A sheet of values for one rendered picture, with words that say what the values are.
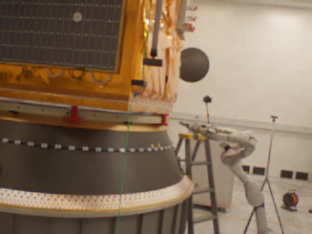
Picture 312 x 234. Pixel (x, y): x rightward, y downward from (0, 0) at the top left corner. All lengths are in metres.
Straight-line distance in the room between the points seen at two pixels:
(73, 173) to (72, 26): 0.83
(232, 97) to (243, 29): 2.12
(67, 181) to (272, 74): 8.77
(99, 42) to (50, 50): 0.29
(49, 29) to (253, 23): 8.87
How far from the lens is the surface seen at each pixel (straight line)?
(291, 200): 7.09
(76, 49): 1.77
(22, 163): 1.98
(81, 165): 1.95
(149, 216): 2.13
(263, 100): 10.03
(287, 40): 10.41
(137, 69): 1.74
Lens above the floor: 1.78
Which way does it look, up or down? 2 degrees down
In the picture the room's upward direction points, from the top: 6 degrees clockwise
